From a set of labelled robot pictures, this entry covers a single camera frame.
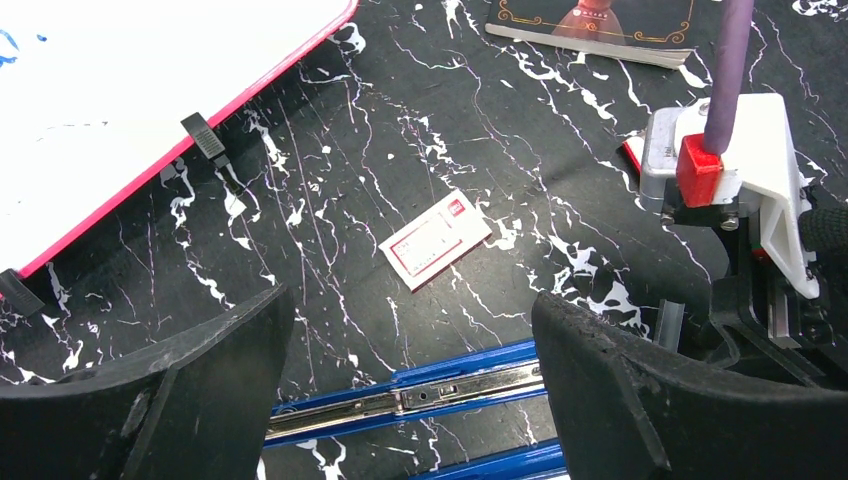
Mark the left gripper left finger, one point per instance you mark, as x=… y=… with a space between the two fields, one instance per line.
x=194 y=406

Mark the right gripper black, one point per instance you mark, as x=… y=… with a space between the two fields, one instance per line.
x=760 y=326

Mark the paperback book orange cover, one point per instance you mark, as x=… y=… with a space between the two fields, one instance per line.
x=646 y=32

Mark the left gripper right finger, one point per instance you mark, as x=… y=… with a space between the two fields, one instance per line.
x=625 y=408

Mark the small red staple box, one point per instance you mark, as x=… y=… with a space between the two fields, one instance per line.
x=435 y=239

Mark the grey staple strip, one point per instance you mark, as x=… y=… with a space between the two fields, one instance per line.
x=669 y=325

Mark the whiteboard with pink frame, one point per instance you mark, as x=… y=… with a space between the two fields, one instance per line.
x=97 y=97

